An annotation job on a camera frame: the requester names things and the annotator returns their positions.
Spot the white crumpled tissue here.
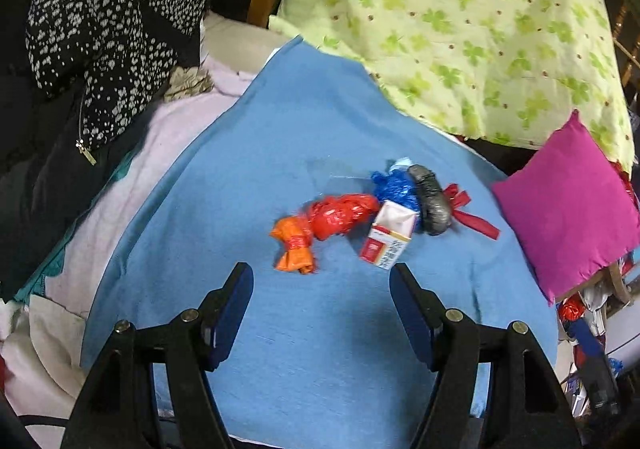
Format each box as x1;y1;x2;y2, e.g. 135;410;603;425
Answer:
388;157;413;173

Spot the red white cigarette box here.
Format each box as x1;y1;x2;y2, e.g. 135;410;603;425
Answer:
359;200;419;269

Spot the green clover quilt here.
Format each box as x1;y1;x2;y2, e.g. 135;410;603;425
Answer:
269;0;634;169

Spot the pale pink bed sheet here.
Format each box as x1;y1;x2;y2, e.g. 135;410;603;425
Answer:
1;14;286;419

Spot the magenta pillow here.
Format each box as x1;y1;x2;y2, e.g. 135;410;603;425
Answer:
491;111;639;303

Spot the orange plastic bag wad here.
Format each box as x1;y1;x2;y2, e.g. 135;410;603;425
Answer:
270;215;316;275

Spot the black plastic bag wad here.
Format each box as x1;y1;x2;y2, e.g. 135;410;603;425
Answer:
408;164;452;235

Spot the red ribbon plastic strip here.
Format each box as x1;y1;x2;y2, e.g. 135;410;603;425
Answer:
444;184;500;241

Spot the red plastic bag wad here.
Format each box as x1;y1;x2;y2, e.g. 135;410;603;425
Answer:
306;194;380;241

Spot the black white spotted garment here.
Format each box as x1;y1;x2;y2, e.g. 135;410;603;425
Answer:
25;0;207;161

